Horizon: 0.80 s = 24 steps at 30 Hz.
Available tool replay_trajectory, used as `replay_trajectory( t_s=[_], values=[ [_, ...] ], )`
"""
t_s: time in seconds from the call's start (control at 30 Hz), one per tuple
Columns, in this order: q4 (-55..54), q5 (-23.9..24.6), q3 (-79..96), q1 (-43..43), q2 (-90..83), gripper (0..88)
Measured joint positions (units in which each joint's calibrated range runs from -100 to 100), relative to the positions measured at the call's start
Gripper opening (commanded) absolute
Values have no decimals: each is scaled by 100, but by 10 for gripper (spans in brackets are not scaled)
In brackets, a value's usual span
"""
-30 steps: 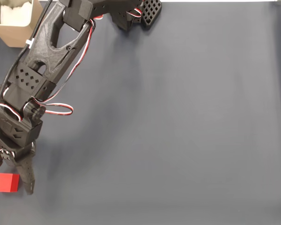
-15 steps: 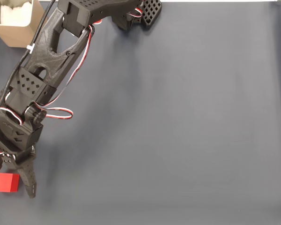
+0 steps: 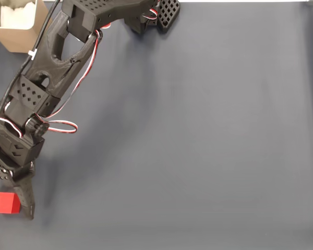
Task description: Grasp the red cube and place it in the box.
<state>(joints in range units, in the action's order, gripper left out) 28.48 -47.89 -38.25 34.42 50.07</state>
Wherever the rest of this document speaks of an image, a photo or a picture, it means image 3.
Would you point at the red cube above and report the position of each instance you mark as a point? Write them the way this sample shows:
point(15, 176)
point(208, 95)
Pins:
point(2, 203)

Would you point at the white crumpled tissue paper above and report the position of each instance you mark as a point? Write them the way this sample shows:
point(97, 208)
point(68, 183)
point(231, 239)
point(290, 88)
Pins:
point(15, 15)

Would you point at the dark blue table mat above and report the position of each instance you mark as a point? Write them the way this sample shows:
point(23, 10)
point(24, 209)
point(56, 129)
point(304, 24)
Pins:
point(185, 143)

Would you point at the beige box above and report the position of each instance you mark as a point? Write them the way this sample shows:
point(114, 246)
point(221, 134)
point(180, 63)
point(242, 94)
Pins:
point(18, 39)

